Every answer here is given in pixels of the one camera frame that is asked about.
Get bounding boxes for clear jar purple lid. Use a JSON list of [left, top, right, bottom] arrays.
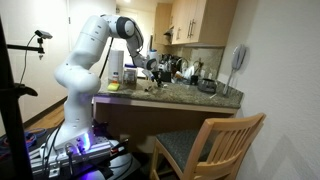
[[122, 64, 139, 86]]

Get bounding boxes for wooden chair grey seat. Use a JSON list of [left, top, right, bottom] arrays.
[[148, 112, 267, 180]]

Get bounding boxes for black box on counter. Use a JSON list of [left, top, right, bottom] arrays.
[[159, 70, 173, 84]]

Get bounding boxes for white pill bottle orange label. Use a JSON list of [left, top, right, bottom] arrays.
[[111, 71, 120, 85]]

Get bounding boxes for grey wall phone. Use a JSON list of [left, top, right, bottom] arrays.
[[222, 43, 248, 97]]

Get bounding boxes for metal spoon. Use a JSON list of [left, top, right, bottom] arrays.
[[143, 84, 159, 93]]

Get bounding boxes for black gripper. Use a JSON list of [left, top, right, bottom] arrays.
[[143, 58, 165, 88]]

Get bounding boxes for blue coiled cable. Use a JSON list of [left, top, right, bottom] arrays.
[[0, 127, 48, 158]]

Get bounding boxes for dark grey pot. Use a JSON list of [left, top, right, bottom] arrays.
[[196, 77, 219, 95]]

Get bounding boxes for white paper towel roll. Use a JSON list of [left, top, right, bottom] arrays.
[[107, 48, 125, 85]]

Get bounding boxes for yellow sponge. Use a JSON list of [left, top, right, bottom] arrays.
[[106, 81, 121, 92]]

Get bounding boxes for metal robot mounting base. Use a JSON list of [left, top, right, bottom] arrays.
[[27, 132, 133, 180]]

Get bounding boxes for black tripod stand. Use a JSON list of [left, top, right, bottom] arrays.
[[0, 16, 46, 180]]

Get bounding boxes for black cup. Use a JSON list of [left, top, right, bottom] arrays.
[[190, 74, 200, 86]]

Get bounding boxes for small camera on stand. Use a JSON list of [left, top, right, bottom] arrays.
[[34, 29, 54, 41]]

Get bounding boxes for wooden wall cabinets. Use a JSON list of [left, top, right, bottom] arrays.
[[153, 0, 240, 48]]

